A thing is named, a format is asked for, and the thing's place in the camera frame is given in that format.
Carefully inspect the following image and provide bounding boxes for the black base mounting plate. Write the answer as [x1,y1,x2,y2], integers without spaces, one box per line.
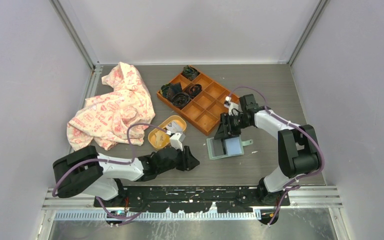
[93,185,290,213]

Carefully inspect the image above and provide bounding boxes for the orange compartment tray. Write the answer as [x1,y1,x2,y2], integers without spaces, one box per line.
[156,65,239,136]

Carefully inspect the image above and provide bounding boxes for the coiled black belt small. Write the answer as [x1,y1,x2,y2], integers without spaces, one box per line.
[185,84,202,99]

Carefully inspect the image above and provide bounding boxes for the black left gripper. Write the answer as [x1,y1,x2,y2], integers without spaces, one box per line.
[157,143,200,174]

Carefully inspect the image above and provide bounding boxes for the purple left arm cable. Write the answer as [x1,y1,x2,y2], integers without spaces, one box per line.
[51,123,173,227]

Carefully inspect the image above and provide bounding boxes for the pink patterned cloth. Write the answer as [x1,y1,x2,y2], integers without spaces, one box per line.
[66,62,156,151]

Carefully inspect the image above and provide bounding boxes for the black credit card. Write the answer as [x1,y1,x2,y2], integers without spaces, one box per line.
[220,139,227,155]
[211,139,225,157]

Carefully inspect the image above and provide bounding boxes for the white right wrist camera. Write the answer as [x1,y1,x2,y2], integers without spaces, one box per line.
[223,96,241,116]

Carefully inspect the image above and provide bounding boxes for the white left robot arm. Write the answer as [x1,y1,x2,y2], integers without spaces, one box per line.
[52,146,200,207]

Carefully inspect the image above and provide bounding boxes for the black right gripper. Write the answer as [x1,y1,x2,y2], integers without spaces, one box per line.
[214,112,251,141]

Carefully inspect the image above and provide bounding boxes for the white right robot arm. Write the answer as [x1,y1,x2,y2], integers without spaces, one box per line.
[214,94,324,206]

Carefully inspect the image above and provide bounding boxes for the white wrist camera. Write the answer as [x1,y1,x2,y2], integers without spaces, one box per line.
[223,96,241,116]
[166,130,185,151]

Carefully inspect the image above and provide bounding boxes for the white credit card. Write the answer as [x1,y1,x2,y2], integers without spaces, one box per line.
[165,120,184,134]

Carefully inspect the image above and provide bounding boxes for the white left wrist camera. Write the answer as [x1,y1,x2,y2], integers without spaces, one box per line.
[166,130,185,151]

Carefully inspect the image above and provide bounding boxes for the dark folded fabric item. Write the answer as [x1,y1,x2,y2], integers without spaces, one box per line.
[159,82,183,101]

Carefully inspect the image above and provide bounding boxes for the aluminium frame rail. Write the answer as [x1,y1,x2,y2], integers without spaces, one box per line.
[42,185,343,221]

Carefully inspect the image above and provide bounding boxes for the green card holder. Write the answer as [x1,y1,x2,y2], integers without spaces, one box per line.
[206,136,254,160]

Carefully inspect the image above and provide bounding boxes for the yellow oval dish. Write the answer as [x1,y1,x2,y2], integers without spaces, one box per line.
[147,115,187,150]

